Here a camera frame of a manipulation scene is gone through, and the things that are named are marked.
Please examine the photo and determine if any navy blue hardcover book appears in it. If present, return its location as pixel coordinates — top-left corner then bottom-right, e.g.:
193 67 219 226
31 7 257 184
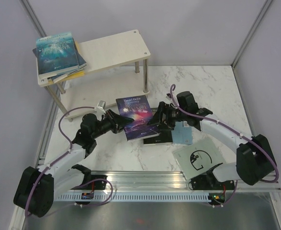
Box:
33 45 87 82

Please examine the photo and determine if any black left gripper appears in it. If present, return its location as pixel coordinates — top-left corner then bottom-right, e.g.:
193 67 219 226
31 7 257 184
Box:
92 108 134 139

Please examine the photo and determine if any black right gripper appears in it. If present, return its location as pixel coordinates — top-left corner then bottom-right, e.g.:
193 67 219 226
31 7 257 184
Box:
147 101 187 131

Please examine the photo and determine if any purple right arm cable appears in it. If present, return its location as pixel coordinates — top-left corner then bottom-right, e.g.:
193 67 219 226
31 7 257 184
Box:
169 84 280 207

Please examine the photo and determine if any aluminium frame rail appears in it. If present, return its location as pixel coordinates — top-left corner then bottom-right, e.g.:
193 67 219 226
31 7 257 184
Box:
20 171 281 194

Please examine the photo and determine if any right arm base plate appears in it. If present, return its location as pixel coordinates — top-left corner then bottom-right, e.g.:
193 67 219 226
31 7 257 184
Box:
190 175 235 191

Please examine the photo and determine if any light blue thin booklet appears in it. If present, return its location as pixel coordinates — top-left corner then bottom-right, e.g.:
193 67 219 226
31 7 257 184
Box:
171 121 193 145

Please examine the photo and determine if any black gold emblem book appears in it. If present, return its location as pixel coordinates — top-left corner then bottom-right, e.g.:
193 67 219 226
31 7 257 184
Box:
142 106 175 146

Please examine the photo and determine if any white two-tier shelf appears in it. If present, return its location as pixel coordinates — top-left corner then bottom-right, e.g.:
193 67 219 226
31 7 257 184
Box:
37 29 151 121

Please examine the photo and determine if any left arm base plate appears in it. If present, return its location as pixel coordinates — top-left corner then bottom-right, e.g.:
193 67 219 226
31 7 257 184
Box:
82 174 107 192

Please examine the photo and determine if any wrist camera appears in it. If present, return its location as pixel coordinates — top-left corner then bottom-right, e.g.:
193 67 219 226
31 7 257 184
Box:
94 100 105 114
166 93 172 100

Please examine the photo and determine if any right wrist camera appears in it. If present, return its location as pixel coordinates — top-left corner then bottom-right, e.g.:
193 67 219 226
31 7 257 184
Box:
166 93 172 100

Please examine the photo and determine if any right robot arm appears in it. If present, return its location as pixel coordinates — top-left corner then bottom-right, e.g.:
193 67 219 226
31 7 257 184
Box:
148 85 280 189

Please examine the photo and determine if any purple galaxy cover book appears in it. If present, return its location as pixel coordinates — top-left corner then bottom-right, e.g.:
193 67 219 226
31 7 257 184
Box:
116 95 160 141

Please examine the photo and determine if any teal ocean cover book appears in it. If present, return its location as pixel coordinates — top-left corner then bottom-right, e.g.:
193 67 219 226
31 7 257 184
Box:
36 32 79 79

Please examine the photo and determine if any white book black circle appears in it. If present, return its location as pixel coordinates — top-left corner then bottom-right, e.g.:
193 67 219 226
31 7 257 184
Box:
173 138 226 180

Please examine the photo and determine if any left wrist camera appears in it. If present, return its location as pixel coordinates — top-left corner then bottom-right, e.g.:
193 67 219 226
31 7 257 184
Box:
94 100 105 114

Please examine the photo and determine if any white slotted cable duct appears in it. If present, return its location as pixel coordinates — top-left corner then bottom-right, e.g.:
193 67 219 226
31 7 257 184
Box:
55 191 211 203

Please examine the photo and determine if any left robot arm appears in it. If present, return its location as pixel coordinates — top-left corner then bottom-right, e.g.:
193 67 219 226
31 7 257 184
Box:
13 109 134 218

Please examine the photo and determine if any yellow Little Prince book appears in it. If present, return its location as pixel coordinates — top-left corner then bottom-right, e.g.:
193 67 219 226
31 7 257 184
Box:
48 40 87 83

